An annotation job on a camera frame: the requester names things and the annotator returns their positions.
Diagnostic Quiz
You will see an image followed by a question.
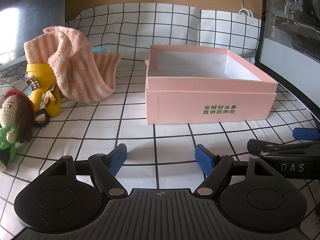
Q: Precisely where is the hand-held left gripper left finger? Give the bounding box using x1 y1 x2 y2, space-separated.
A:
35 144 128 199

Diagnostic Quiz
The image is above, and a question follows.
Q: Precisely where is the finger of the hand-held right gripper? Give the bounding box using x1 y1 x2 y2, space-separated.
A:
293 127 320 141
247 139 320 159

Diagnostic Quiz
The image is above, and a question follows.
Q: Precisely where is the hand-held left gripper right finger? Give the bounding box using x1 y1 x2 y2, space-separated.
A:
194 144 287 198

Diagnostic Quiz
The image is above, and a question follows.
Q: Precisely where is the pink cardboard box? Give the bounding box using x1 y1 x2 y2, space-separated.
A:
144 44 278 125

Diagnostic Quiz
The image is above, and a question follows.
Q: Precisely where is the pink striped towel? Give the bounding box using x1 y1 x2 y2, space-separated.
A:
24 25 122 105

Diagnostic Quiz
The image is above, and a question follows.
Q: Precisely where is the crocheted brown monkey doll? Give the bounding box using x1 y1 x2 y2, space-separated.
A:
0 90 37 172

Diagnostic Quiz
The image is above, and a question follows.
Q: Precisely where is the yellow plush toy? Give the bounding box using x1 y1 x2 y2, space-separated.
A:
25 62 62 117

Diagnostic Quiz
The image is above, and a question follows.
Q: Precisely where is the white checked tablecloth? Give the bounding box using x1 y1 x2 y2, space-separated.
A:
0 2 320 240

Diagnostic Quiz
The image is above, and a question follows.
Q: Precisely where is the bright window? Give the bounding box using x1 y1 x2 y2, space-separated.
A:
0 7 20 63

